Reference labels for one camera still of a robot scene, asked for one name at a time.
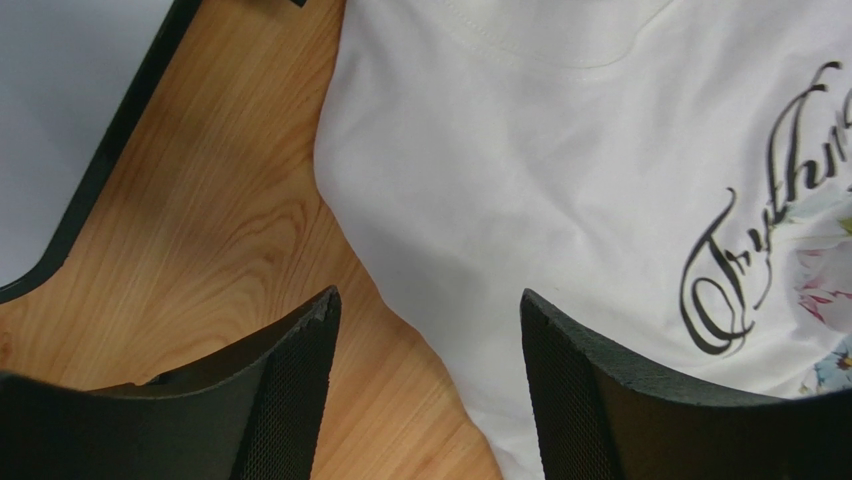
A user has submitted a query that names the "white floral print t-shirt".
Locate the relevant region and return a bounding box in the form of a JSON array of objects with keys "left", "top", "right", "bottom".
[{"left": 314, "top": 1, "right": 851, "bottom": 479}]

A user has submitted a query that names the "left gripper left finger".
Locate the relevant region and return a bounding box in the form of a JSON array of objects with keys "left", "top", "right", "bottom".
[{"left": 1, "top": 287, "right": 341, "bottom": 479}]

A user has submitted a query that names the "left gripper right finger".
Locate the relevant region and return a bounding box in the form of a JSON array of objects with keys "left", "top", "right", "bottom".
[{"left": 520, "top": 290, "right": 851, "bottom": 479}]

